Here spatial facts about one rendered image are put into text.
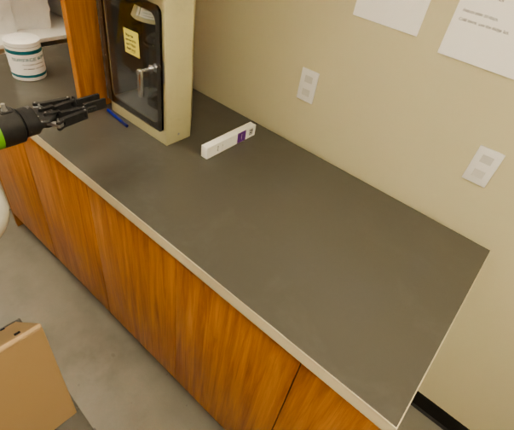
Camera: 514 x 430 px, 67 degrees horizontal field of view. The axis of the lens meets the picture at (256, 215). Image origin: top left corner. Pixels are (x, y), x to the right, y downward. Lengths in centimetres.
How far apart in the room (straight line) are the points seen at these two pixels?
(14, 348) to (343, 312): 69
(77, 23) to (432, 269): 136
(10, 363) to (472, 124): 120
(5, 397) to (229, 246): 61
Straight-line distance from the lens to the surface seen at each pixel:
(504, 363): 172
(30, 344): 62
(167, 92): 134
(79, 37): 157
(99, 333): 204
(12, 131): 114
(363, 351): 96
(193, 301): 121
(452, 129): 131
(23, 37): 192
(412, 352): 101
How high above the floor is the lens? 171
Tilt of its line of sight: 41 degrees down
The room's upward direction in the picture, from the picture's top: 11 degrees clockwise
